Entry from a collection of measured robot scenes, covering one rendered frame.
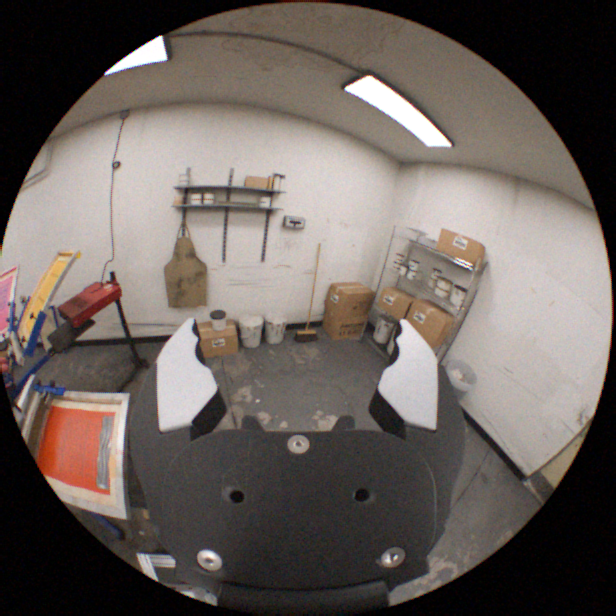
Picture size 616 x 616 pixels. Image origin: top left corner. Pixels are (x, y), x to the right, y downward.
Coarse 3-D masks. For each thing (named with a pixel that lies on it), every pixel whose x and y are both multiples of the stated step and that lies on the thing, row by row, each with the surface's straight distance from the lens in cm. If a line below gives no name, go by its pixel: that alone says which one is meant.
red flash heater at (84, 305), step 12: (96, 288) 219; (108, 288) 207; (120, 288) 200; (72, 300) 216; (84, 300) 201; (96, 300) 189; (108, 300) 194; (60, 312) 213; (72, 312) 189; (84, 312) 183; (96, 312) 189; (72, 324) 188
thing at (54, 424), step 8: (56, 408) 140; (64, 408) 135; (48, 416) 142; (56, 416) 137; (64, 416) 132; (72, 416) 127; (80, 416) 123; (88, 416) 119; (96, 416) 116; (48, 424) 139; (56, 424) 134; (48, 432) 136; (56, 432) 131; (112, 432) 106; (96, 448) 108
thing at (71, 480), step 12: (48, 444) 133; (48, 456) 130; (96, 456) 106; (48, 468) 128; (96, 468) 105; (60, 480) 120; (72, 480) 113; (84, 480) 108; (96, 492) 103; (108, 492) 99
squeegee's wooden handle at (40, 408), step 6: (42, 402) 138; (36, 408) 135; (42, 408) 138; (36, 414) 134; (42, 414) 137; (30, 420) 134; (36, 420) 134; (42, 420) 137; (30, 426) 132; (36, 426) 134; (30, 432) 131; (36, 432) 134; (30, 438) 131; (36, 438) 134; (30, 444) 131; (36, 444) 134; (30, 450) 131
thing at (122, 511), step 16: (80, 400) 128; (96, 400) 119; (112, 400) 112; (128, 400) 106; (128, 416) 104; (64, 496) 111; (128, 496) 93; (96, 512) 101; (112, 512) 93; (128, 512) 91
